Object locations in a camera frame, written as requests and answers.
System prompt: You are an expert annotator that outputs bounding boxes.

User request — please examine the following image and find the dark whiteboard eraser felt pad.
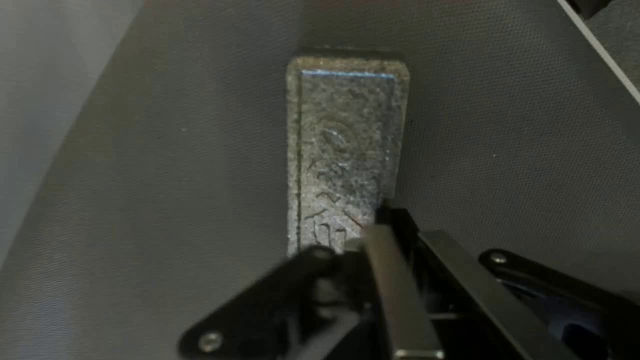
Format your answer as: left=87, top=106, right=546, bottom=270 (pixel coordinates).
left=284, top=54, right=409, bottom=258

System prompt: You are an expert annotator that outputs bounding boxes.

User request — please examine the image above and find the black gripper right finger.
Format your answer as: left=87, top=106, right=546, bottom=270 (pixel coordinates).
left=375, top=199, right=640, bottom=360

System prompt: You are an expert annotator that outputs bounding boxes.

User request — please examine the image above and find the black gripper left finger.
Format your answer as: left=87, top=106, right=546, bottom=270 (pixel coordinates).
left=177, top=221, right=445, bottom=360

